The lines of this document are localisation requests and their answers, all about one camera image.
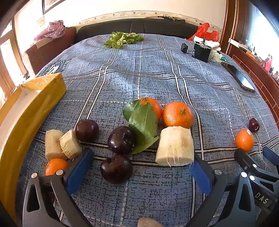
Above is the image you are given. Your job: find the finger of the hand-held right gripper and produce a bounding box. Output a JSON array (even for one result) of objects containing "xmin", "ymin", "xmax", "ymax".
[
  {"xmin": 234, "ymin": 148, "xmax": 279, "ymax": 188},
  {"xmin": 263, "ymin": 147, "xmax": 279, "ymax": 168}
]

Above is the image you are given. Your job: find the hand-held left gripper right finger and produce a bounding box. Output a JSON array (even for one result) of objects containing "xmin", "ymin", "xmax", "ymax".
[{"xmin": 189, "ymin": 152, "xmax": 258, "ymax": 227}]

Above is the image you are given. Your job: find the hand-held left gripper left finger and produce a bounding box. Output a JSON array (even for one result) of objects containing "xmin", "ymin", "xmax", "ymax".
[{"xmin": 22, "ymin": 148, "xmax": 95, "ymax": 227}]

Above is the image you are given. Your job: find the small orange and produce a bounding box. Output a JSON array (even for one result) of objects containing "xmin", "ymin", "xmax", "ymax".
[{"xmin": 45, "ymin": 158, "xmax": 69, "ymax": 176}]

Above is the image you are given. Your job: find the orange with sticker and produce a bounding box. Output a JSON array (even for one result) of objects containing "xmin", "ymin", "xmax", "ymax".
[{"xmin": 235, "ymin": 128, "xmax": 255, "ymax": 152}]

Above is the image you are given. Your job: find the small dark plum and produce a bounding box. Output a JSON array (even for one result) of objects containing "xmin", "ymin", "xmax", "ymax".
[{"xmin": 248, "ymin": 117, "xmax": 260, "ymax": 133}]

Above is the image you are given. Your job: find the large peeled sugarcane piece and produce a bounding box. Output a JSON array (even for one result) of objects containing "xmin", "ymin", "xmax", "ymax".
[{"xmin": 155, "ymin": 126, "xmax": 194, "ymax": 167}]

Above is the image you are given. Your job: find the large orange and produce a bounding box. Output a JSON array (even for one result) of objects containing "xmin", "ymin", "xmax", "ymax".
[{"xmin": 162, "ymin": 101, "xmax": 194, "ymax": 129}]

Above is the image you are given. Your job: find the orange with green leaves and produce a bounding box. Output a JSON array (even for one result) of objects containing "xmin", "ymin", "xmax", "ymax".
[{"xmin": 123, "ymin": 97, "xmax": 163, "ymax": 154}]

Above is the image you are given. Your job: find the yellow cardboard box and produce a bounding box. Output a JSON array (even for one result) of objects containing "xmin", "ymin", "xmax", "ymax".
[{"xmin": 0, "ymin": 73, "xmax": 67, "ymax": 221}]

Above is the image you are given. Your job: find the wooden cabinet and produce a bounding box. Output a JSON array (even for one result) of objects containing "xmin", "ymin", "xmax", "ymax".
[{"xmin": 227, "ymin": 38, "xmax": 279, "ymax": 123}]

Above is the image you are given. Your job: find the black phone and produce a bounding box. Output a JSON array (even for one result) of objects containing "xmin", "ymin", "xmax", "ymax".
[{"xmin": 221, "ymin": 62, "xmax": 256, "ymax": 93}]

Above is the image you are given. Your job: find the red container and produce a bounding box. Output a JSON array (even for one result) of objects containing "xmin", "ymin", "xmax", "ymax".
[{"xmin": 264, "ymin": 54, "xmax": 273, "ymax": 72}]

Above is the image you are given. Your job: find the blue plaid blanket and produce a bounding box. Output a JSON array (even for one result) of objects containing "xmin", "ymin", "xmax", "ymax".
[{"xmin": 16, "ymin": 33, "xmax": 279, "ymax": 227}]

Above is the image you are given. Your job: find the white green plastic bag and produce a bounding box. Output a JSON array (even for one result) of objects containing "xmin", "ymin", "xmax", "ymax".
[{"xmin": 208, "ymin": 40, "xmax": 228, "ymax": 64}]

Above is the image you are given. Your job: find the brown sofa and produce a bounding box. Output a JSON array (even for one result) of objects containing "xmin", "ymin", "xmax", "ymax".
[{"xmin": 22, "ymin": 27, "xmax": 77, "ymax": 76}]

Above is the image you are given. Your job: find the wooden glass door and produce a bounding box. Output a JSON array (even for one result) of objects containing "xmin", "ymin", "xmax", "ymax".
[{"xmin": 0, "ymin": 20, "xmax": 27, "ymax": 94}]

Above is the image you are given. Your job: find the green lettuce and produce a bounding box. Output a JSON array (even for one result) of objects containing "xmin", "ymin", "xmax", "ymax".
[{"xmin": 103, "ymin": 31, "xmax": 145, "ymax": 49}]

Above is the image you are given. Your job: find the red plastic bag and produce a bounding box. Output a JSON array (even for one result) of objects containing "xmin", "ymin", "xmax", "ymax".
[{"xmin": 187, "ymin": 23, "xmax": 220, "ymax": 42}]

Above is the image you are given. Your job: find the purple floral cloth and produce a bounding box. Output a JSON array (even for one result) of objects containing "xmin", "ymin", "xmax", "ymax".
[{"xmin": 33, "ymin": 20, "xmax": 66, "ymax": 42}]

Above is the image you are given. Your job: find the black headboard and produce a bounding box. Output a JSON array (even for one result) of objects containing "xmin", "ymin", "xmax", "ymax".
[{"xmin": 75, "ymin": 18, "xmax": 202, "ymax": 43}]

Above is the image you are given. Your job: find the wooden door frame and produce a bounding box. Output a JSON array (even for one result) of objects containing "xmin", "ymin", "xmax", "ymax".
[{"xmin": 219, "ymin": 0, "xmax": 247, "ymax": 53}]

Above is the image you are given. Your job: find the framed wall picture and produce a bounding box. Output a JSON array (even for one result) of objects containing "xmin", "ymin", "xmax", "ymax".
[{"xmin": 42, "ymin": 0, "xmax": 66, "ymax": 15}]

